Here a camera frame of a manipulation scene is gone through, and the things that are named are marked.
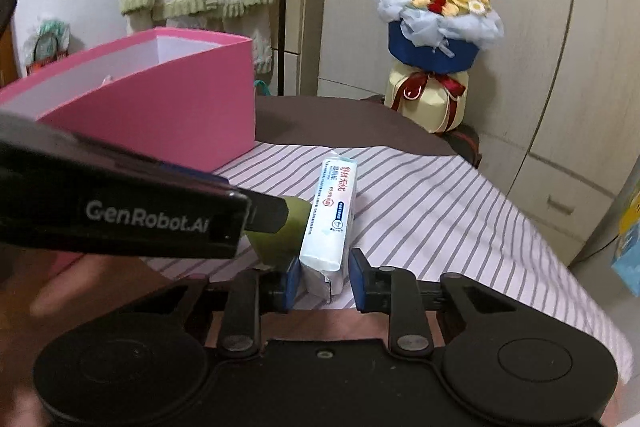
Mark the green makeup sponge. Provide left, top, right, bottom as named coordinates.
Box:
left=246, top=196, right=311, bottom=268

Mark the pink cardboard box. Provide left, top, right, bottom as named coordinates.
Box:
left=1, top=28, right=255, bottom=187

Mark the colourful paper gift bag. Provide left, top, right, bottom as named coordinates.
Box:
left=612, top=186, right=640, bottom=297

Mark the cream ribbon gift box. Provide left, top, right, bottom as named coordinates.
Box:
left=384, top=61, right=469, bottom=133

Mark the crochet flower bouquet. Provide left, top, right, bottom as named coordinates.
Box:
left=373, top=0, right=504, bottom=74

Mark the beige wardrobe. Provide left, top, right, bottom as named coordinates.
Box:
left=299, top=0, right=639, bottom=263

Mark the black clothes rack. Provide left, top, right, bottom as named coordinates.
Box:
left=277, top=0, right=286, bottom=96

